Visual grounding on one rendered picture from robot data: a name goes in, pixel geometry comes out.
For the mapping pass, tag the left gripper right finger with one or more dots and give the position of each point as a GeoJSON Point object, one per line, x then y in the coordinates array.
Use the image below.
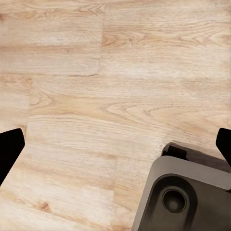
{"type": "Point", "coordinates": [223, 143]}

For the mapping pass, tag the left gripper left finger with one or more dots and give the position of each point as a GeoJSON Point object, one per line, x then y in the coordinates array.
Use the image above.
{"type": "Point", "coordinates": [11, 144]}

